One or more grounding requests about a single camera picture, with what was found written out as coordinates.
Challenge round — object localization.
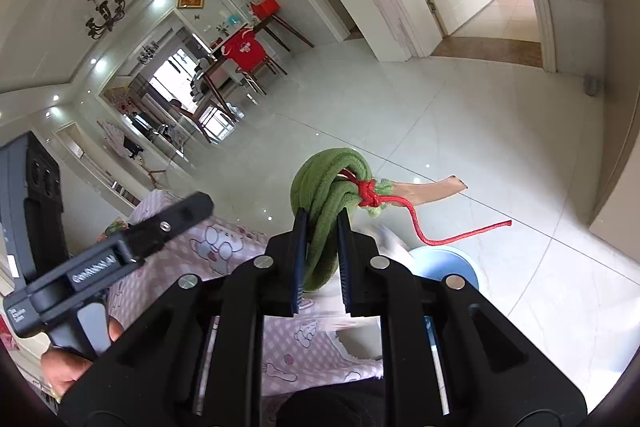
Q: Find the wooden folding stand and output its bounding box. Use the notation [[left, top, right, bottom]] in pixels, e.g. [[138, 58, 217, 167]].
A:
[[147, 166, 172, 190]]

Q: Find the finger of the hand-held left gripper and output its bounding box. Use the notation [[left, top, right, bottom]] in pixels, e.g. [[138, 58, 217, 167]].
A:
[[107, 192, 215, 264]]

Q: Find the tan cardboard strip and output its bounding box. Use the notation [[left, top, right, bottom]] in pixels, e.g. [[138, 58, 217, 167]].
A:
[[387, 176, 469, 208]]

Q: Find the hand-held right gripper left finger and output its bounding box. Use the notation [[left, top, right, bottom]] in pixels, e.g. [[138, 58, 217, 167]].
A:
[[60, 209, 309, 427]]

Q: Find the black chandelier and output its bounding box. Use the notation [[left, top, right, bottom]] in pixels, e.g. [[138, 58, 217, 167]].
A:
[[84, 0, 126, 40]]

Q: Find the green rope bundle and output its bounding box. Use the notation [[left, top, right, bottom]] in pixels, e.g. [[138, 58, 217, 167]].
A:
[[291, 148, 401, 293]]

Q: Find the red shirt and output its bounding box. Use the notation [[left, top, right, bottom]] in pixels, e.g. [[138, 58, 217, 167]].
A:
[[220, 28, 266, 70]]

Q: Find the light blue plastic bin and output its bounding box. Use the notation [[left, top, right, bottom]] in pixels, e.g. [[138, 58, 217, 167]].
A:
[[407, 245, 482, 338]]

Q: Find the person's left hand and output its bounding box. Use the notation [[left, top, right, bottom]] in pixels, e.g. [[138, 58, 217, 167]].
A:
[[40, 314, 126, 401]]

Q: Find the pink checked cartoon mat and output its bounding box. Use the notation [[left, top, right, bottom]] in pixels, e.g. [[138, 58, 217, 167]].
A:
[[97, 189, 386, 427]]

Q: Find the wooden dining chair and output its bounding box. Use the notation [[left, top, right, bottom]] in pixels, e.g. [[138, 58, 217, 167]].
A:
[[234, 52, 289, 96], [170, 98, 238, 144]]

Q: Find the dark wooden dining table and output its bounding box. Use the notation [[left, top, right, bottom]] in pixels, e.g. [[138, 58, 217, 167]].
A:
[[192, 13, 316, 118]]

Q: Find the red handbag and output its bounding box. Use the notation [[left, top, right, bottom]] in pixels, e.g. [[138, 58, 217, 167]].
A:
[[248, 0, 280, 20]]

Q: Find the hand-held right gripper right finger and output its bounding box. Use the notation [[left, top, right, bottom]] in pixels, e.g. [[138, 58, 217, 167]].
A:
[[338, 210, 587, 427]]

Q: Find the hanging white garment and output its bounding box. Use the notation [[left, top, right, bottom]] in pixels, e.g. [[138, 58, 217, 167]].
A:
[[97, 119, 127, 156]]

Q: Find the red cord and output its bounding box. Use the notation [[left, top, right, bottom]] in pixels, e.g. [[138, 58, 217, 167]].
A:
[[342, 167, 514, 247]]

